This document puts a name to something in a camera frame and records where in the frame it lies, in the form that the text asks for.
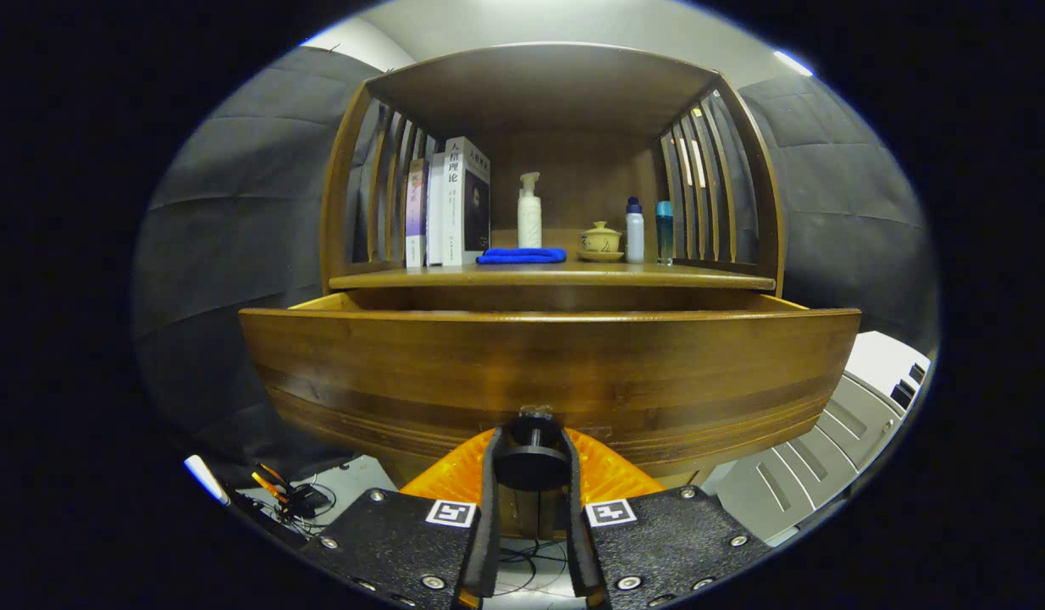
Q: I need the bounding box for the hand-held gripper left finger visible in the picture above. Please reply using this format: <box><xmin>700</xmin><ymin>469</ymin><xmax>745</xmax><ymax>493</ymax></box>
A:
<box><xmin>302</xmin><ymin>427</ymin><xmax>504</xmax><ymax>610</ymax></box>

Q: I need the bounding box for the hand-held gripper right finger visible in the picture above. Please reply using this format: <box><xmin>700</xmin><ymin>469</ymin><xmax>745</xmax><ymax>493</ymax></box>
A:
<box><xmin>559</xmin><ymin>427</ymin><xmax>773</xmax><ymax>610</ymax></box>

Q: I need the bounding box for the wooden drawer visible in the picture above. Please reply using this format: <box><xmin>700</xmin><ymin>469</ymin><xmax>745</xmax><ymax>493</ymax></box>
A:
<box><xmin>239</xmin><ymin>291</ymin><xmax>862</xmax><ymax>494</ymax></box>

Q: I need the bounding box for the wooden countertop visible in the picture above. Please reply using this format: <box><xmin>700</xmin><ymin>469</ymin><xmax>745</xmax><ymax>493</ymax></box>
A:
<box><xmin>329</xmin><ymin>258</ymin><xmax>777</xmax><ymax>291</ymax></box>

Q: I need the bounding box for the wooden cabinet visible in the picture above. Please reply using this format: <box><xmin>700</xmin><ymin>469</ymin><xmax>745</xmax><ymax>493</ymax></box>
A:
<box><xmin>319</xmin><ymin>42</ymin><xmax>786</xmax><ymax>540</ymax></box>

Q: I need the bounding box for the blue folded cloth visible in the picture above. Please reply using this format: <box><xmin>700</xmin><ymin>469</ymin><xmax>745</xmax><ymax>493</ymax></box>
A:
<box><xmin>477</xmin><ymin>247</ymin><xmax>567</xmax><ymax>265</ymax></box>

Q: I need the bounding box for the yellow lidded teacup with saucer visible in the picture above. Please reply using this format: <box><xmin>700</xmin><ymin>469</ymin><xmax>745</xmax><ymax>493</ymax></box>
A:
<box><xmin>577</xmin><ymin>221</ymin><xmax>625</xmax><ymax>263</ymax></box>

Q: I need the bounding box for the white bottle with blue cap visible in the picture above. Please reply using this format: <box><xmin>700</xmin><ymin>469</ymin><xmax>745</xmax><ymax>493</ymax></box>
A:
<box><xmin>625</xmin><ymin>197</ymin><xmax>645</xmax><ymax>263</ymax></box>

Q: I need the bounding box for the white pump bottle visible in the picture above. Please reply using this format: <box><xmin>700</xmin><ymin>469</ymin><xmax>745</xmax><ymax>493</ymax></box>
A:
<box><xmin>517</xmin><ymin>172</ymin><xmax>544</xmax><ymax>249</ymax></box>

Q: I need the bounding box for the thin white book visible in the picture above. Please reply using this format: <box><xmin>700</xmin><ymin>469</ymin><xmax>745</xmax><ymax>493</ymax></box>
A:
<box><xmin>426</xmin><ymin>152</ymin><xmax>447</xmax><ymax>267</ymax></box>

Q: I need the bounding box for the purple book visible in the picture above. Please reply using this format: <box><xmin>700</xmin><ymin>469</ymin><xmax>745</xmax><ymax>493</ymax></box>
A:
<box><xmin>405</xmin><ymin>158</ymin><xmax>429</xmax><ymax>269</ymax></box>

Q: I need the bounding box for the black backdrop cloth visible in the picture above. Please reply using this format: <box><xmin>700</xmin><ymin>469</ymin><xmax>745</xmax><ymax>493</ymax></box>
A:
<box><xmin>133</xmin><ymin>47</ymin><xmax>943</xmax><ymax>488</ymax></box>

